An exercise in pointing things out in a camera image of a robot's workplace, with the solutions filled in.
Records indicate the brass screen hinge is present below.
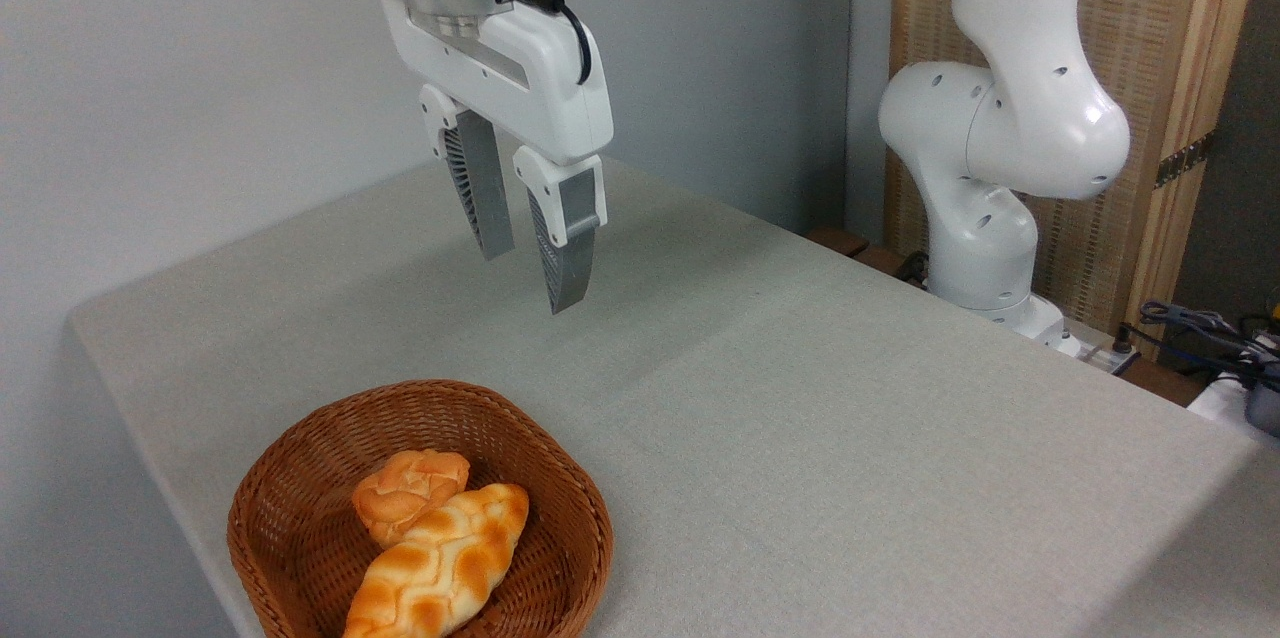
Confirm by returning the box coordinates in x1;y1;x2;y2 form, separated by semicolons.
1155;131;1217;190

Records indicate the long braided bread loaf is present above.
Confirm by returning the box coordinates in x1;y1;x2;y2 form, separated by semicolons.
342;483;531;638

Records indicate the grey tablecloth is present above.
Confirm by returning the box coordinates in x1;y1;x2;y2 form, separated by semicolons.
68;158;1280;638

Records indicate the brown wooden board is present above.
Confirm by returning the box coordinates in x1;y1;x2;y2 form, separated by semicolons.
805;226;931;289

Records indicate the round golden bread roll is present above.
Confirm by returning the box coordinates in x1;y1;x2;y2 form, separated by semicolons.
351;449;471;549

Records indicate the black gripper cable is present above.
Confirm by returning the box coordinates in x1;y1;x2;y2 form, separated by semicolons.
500;0;593;86

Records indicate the wooden rattan folding screen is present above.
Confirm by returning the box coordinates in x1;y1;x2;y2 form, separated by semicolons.
888;0;1269;359

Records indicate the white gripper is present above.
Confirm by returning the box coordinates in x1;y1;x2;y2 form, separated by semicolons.
362;0;615;316

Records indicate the brown wicker basket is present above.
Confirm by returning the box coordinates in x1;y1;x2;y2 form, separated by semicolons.
227;379;614;638

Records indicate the blue cable bundle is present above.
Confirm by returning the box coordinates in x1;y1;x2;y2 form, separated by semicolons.
1138;300;1280;389

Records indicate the dark grey partition panel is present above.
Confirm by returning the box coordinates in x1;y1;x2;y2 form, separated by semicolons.
1170;0;1280;324

